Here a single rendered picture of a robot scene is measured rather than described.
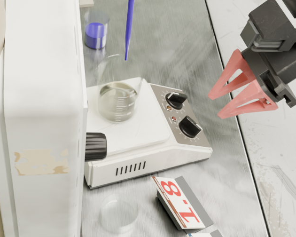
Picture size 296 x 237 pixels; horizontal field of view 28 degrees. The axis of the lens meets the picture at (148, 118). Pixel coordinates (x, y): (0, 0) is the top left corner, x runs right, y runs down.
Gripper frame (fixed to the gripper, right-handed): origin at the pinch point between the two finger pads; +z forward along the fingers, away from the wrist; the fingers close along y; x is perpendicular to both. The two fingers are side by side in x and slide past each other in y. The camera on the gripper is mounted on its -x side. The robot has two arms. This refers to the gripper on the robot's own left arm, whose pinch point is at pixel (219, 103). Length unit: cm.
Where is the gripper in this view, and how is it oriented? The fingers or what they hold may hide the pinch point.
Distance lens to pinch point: 83.1
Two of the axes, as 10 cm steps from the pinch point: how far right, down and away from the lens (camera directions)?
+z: -7.9, 5.4, 2.9
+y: 3.3, 7.8, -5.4
